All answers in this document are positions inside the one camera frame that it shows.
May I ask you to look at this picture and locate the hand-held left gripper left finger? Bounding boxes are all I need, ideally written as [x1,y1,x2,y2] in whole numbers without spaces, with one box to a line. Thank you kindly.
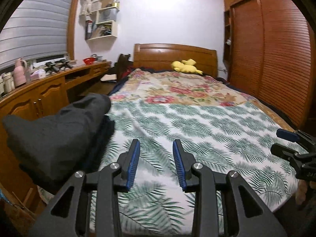
[28,139,141,237]

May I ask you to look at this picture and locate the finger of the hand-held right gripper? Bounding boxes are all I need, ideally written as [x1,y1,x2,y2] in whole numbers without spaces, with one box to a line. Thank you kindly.
[270,144,297,162]
[276,128,301,141]

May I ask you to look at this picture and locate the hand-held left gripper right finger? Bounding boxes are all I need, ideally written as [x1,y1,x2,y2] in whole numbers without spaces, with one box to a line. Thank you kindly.
[172,139,288,237]

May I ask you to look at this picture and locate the black jacket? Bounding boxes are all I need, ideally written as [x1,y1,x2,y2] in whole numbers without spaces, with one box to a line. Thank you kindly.
[2,94,111,195]

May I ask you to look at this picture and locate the navy blue folded clothes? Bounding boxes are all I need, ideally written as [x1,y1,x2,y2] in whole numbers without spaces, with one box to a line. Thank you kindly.
[84,116,115,174]

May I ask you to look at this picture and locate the person's right hand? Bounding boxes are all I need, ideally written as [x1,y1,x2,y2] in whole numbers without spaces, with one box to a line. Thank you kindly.
[296,181,308,206]

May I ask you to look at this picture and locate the leaf print bed sheet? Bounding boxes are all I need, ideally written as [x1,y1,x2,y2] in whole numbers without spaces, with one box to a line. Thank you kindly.
[89,94,304,235]

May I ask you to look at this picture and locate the floral blanket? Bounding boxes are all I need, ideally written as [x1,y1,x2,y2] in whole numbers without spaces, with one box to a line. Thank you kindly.
[109,69,297,132]

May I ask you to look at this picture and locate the wooden louvred wardrobe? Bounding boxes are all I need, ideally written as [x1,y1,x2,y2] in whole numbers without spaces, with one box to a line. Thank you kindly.
[222,0,315,129]

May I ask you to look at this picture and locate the yellow plush toy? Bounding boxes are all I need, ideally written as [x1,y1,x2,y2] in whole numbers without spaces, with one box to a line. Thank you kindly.
[171,59,203,76]

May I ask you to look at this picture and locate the dark wooden chair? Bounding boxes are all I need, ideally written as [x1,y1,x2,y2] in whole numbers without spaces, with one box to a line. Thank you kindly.
[116,54,134,80]

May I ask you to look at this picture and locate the wooden desk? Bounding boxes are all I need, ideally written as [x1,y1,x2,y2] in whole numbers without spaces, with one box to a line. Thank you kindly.
[0,60,113,203]

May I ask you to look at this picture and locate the wooden bed headboard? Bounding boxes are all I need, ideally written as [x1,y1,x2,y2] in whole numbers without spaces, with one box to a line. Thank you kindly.
[133,43,218,78]

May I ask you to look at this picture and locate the pink tissue box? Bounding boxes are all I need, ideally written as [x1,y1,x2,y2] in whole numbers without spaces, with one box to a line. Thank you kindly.
[31,70,46,80]

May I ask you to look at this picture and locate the black binder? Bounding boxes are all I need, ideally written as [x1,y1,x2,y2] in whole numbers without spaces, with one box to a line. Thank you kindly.
[85,21,93,40]

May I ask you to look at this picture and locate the pink kettle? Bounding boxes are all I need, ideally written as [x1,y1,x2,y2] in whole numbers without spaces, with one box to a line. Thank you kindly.
[14,58,27,88]

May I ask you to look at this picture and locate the white canister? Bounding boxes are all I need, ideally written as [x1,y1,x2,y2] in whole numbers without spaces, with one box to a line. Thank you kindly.
[4,73,15,93]

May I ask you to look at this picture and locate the grey window blind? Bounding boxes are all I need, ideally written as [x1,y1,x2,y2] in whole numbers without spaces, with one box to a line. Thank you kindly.
[0,0,77,67]

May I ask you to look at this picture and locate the white wall shelf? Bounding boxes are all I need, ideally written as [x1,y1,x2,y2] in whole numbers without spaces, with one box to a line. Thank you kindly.
[85,0,120,40]

